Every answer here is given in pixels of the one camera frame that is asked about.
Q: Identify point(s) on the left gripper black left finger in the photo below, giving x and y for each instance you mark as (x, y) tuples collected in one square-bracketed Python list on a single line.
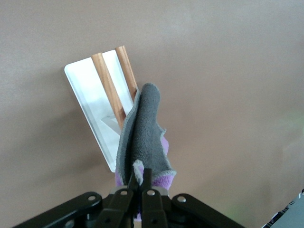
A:
[(114, 209)]

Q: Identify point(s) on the white rack with wooden rods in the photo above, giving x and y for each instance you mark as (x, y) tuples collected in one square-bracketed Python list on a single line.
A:
[(95, 99)]

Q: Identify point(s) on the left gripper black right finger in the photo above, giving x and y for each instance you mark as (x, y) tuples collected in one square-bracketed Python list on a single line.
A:
[(154, 209)]

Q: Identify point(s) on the purple and grey towel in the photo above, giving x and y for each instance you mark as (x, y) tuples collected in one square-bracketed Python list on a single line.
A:
[(145, 133)]

